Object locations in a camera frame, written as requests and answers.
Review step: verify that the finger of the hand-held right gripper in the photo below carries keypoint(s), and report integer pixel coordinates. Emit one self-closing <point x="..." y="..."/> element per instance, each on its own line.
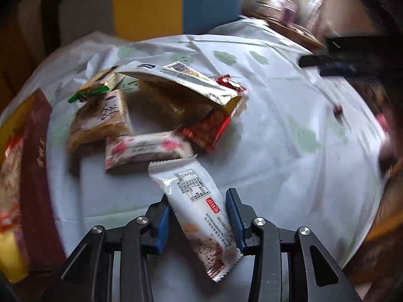
<point x="352" y="45"/>
<point x="318" y="60"/>

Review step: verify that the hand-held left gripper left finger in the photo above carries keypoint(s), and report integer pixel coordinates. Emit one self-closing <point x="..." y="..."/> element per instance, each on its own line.
<point x="163" y="223"/>

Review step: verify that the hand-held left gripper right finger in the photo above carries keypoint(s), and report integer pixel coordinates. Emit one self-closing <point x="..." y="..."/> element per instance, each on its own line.
<point x="234" y="218"/>

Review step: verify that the white red-label snack packet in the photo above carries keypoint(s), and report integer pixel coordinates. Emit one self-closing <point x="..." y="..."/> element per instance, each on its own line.
<point x="192" y="195"/>

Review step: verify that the red gold-print snack packet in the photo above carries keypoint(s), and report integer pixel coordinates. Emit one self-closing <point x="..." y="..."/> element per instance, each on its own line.
<point x="229" y="83"/>
<point x="204" y="130"/>

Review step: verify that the maroon gift box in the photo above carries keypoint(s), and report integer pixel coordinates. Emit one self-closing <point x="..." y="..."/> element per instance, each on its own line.
<point x="34" y="179"/>

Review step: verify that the wooden side table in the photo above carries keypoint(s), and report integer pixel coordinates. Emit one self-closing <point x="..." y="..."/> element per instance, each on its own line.
<point x="292" y="33"/>

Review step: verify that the small red candy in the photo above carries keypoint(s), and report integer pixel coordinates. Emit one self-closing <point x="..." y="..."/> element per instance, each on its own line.
<point x="337" y="110"/>

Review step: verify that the floral curtain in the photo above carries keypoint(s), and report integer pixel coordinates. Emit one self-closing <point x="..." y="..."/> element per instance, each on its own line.
<point x="316" y="4"/>

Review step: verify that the purple box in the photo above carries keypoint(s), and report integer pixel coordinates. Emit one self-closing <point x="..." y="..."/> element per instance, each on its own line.
<point x="289" y="11"/>

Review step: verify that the pink floral snack packet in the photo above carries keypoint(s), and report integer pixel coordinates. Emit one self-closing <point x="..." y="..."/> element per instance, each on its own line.
<point x="141" y="148"/>

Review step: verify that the white green-cloud tablecloth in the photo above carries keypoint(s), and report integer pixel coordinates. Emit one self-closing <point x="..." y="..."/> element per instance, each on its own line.
<point x="283" y="132"/>

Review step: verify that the beige pastry packet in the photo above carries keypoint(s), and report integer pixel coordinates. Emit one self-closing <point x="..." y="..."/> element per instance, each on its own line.
<point x="100" y="119"/>

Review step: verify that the gold rice crisp packet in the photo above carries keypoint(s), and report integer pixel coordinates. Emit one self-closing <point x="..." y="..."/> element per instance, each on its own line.
<point x="170" y="100"/>

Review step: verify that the white blue-logo snack packet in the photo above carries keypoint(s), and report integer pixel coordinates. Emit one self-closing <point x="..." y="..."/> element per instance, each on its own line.
<point x="176" y="75"/>

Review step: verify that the brown woven furniture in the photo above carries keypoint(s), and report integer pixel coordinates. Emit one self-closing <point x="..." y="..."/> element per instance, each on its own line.
<point x="384" y="226"/>

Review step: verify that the tan green-edged snack packet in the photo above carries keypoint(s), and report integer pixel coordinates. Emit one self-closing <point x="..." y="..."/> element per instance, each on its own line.
<point x="94" y="85"/>

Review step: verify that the grey yellow blue chair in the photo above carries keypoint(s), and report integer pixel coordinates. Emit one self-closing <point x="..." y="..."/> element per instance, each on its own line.
<point x="148" y="6"/>

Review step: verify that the brown wooden cabinet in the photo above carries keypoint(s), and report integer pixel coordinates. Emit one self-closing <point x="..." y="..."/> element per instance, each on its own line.
<point x="15" y="37"/>

